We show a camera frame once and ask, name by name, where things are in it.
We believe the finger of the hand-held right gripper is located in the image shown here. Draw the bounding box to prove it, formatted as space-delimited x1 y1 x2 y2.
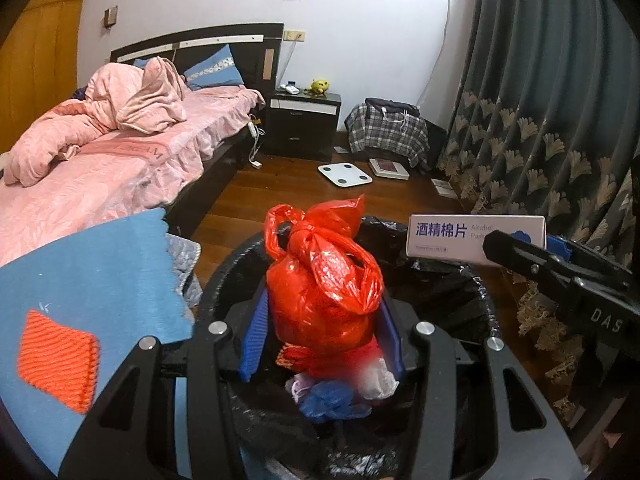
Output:
512 230 635 275
481 229 586 292

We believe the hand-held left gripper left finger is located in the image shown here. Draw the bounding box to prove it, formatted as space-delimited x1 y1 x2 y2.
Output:
57 287 273 480

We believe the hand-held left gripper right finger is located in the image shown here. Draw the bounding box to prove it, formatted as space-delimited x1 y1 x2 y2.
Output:
377 295 588 480

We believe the white plastic bag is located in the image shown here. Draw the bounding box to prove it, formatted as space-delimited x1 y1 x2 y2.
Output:
360 355 401 401

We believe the pink plastic bag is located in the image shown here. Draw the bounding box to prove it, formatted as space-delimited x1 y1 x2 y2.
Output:
285 372 313 403

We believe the white cardboard box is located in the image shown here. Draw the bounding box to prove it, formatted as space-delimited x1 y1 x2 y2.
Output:
406 214 547 266

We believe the trash bin with black liner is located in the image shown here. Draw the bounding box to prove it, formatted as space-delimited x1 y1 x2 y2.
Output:
192 215 501 480

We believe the red plastic bag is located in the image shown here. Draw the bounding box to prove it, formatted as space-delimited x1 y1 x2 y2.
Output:
263 195 385 378

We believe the blue plastic bag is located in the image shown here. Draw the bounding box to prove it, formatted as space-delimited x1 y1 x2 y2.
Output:
299 380 373 421

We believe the grey quilted cloth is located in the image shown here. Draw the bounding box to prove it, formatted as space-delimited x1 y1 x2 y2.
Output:
165 232 203 311

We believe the white scale with red panel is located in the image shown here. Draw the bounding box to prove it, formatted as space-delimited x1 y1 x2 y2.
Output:
369 156 411 180

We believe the dark patterned curtain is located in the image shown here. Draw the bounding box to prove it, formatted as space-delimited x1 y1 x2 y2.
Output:
435 0 640 480

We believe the blue felt table mat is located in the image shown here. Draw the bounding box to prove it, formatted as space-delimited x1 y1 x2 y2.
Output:
0 207 198 480

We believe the plaid bag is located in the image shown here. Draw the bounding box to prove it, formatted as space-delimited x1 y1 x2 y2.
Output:
345 97 431 168

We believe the white bathroom scale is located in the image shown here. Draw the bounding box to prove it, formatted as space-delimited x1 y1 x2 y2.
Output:
318 162 375 188

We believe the orange knitted cloth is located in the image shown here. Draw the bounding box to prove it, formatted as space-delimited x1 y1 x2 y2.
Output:
16 310 101 415

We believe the white power strip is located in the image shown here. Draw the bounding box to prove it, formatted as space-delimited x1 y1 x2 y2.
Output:
246 117 263 171

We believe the bed with pink bedding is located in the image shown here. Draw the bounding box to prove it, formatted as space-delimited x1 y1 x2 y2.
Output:
0 85 266 268

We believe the dark nightstand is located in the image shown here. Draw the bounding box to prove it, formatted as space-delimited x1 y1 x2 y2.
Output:
262 91 343 161

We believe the blue pillow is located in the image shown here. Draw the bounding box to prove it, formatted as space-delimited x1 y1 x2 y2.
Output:
182 44 246 92

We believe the pink duvet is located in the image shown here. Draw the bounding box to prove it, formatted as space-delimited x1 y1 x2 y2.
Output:
2 56 188 188

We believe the dark wooden bed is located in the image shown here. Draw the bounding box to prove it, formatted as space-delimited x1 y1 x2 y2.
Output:
110 22 286 241

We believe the wooden wardrobe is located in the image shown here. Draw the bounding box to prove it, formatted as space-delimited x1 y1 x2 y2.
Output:
0 0 91 153

